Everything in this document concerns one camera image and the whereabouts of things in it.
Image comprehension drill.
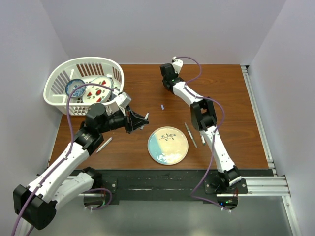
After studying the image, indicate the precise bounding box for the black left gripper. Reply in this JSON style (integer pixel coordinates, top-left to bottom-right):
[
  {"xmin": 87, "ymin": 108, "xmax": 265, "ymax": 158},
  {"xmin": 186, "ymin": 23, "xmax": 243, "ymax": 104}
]
[{"xmin": 98, "ymin": 104, "xmax": 149, "ymax": 134}]

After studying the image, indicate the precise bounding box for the silver white pen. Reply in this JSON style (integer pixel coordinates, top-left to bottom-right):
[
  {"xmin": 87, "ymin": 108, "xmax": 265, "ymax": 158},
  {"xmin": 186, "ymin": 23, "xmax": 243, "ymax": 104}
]
[{"xmin": 96, "ymin": 137, "xmax": 113, "ymax": 153}]

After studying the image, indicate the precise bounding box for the teal white marker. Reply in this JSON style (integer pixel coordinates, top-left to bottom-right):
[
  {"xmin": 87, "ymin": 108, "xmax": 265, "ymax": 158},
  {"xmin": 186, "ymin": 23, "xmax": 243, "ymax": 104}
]
[{"xmin": 200, "ymin": 135, "xmax": 206, "ymax": 145}]

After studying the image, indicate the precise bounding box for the white purple marker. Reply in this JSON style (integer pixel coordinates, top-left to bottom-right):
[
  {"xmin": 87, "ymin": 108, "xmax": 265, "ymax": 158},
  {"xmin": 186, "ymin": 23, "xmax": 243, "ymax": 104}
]
[{"xmin": 140, "ymin": 112, "xmax": 150, "ymax": 130}]

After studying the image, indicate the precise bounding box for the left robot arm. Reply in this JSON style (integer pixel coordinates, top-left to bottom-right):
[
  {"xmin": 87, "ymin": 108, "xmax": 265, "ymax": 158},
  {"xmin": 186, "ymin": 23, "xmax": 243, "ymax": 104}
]
[{"xmin": 11, "ymin": 103, "xmax": 149, "ymax": 235}]

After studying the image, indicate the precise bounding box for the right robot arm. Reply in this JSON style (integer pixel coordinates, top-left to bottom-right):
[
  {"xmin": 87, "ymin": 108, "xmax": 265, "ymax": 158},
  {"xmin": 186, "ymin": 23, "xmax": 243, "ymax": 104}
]
[{"xmin": 160, "ymin": 60, "xmax": 242, "ymax": 193}]

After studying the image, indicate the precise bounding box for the blue and cream plate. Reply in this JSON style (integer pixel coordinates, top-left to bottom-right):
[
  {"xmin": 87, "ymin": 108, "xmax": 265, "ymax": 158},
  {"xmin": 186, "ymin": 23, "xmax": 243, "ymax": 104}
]
[{"xmin": 147, "ymin": 126, "xmax": 189, "ymax": 165}]

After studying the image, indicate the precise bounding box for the white plate red pattern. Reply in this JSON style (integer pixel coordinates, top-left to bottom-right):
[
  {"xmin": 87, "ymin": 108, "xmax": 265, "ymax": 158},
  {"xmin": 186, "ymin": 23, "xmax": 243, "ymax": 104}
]
[{"xmin": 82, "ymin": 76, "xmax": 113, "ymax": 104}]

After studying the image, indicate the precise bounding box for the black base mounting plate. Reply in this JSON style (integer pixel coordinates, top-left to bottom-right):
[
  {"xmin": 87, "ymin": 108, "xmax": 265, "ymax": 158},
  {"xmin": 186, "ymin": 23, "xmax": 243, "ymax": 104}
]
[{"xmin": 66, "ymin": 169, "xmax": 265, "ymax": 205}]

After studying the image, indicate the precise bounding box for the blue white patterned bowl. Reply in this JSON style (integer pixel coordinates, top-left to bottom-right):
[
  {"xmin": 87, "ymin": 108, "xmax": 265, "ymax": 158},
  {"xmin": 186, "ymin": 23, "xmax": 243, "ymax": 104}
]
[{"xmin": 65, "ymin": 79, "xmax": 86, "ymax": 98}]

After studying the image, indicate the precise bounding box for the white plastic dish basket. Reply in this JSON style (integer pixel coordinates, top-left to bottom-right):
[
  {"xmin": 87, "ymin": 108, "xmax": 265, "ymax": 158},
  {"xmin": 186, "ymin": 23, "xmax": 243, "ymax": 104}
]
[{"xmin": 43, "ymin": 57, "xmax": 125, "ymax": 116}]

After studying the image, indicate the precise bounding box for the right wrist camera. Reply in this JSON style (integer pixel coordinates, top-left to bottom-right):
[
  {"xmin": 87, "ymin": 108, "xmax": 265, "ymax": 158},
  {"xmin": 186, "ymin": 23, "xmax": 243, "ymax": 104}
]
[{"xmin": 171, "ymin": 57, "xmax": 184, "ymax": 75}]

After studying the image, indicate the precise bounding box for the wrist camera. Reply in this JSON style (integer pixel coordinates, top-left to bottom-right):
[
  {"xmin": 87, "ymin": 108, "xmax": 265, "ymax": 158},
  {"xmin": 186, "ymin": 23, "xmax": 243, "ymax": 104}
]
[
  {"xmin": 171, "ymin": 57, "xmax": 184, "ymax": 75},
  {"xmin": 112, "ymin": 92, "xmax": 132, "ymax": 112}
]

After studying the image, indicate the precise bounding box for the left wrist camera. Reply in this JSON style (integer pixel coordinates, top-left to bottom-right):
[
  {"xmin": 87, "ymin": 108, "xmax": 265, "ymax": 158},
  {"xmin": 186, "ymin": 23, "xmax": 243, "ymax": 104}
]
[{"xmin": 112, "ymin": 92, "xmax": 132, "ymax": 112}]

